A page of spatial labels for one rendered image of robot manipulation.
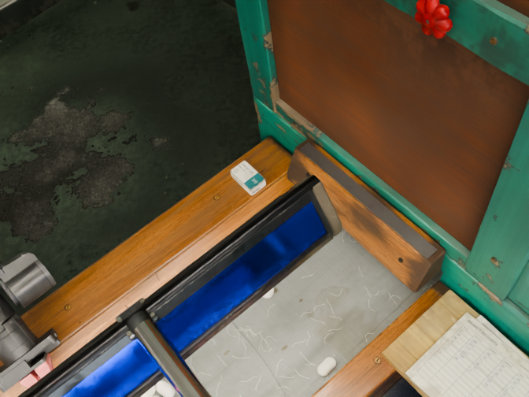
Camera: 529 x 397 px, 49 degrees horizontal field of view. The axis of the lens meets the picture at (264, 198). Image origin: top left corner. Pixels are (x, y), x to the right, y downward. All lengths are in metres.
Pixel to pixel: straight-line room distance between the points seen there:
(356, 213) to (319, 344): 0.21
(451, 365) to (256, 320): 0.31
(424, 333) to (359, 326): 0.10
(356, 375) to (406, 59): 0.46
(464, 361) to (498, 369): 0.05
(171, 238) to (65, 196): 1.18
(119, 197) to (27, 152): 0.45
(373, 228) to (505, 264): 0.21
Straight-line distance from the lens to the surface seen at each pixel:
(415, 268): 0.89
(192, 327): 0.62
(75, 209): 2.13
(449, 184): 0.80
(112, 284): 1.03
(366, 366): 0.91
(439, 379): 0.90
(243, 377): 0.94
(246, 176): 1.05
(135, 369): 0.61
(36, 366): 0.94
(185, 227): 1.04
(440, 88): 0.70
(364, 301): 0.97
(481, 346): 0.92
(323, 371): 0.91
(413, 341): 0.91
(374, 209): 0.91
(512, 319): 0.90
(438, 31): 0.61
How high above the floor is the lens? 1.63
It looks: 56 degrees down
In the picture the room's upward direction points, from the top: 12 degrees counter-clockwise
